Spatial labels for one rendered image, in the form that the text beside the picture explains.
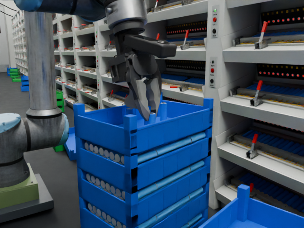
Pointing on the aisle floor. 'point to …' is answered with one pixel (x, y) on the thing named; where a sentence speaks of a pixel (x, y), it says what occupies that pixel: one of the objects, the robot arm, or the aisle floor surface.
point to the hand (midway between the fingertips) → (152, 114)
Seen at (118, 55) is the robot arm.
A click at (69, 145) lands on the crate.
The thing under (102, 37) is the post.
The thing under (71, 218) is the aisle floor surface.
